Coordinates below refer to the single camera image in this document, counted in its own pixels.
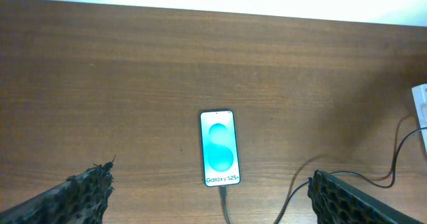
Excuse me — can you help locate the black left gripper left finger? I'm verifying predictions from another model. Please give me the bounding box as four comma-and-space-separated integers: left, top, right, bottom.
1, 161, 114, 224

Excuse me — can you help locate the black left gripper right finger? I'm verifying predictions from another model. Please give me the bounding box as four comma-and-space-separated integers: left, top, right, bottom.
308, 170, 421, 224

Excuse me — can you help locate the black charging cable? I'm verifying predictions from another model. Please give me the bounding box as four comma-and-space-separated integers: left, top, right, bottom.
219, 127, 427, 224

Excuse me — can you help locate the blue Galaxy smartphone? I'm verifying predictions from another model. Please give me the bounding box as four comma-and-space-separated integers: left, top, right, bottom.
199, 109, 241, 187

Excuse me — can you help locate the white power strip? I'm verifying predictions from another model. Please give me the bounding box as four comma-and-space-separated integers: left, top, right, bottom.
411, 83, 427, 150

